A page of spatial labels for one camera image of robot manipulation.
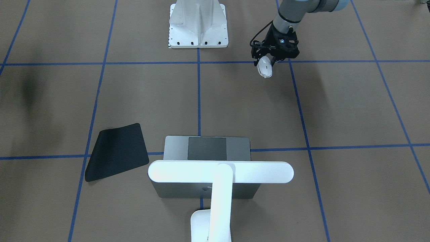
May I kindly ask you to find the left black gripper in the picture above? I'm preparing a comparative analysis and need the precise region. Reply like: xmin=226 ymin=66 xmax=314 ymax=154
xmin=250 ymin=26 xmax=300 ymax=66

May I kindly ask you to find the dark mouse pad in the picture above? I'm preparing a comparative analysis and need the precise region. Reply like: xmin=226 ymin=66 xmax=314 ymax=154
xmin=84 ymin=123 xmax=149 ymax=182

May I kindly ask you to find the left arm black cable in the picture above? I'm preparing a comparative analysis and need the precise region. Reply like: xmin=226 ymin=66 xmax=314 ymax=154
xmin=249 ymin=20 xmax=274 ymax=47

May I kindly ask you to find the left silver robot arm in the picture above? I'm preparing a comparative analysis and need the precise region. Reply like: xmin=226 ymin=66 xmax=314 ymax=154
xmin=249 ymin=0 xmax=350 ymax=67

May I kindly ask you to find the white desk lamp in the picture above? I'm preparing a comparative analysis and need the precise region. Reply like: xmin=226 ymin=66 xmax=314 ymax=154
xmin=148 ymin=160 xmax=295 ymax=242

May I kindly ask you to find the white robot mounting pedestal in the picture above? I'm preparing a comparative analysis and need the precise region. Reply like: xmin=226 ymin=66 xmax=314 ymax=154
xmin=168 ymin=0 xmax=229 ymax=48

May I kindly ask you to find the white computer mouse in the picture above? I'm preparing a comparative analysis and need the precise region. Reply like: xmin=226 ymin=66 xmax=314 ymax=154
xmin=256 ymin=56 xmax=273 ymax=78

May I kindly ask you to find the grey laptop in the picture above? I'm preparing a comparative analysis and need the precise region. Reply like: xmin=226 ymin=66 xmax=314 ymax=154
xmin=147 ymin=136 xmax=251 ymax=199

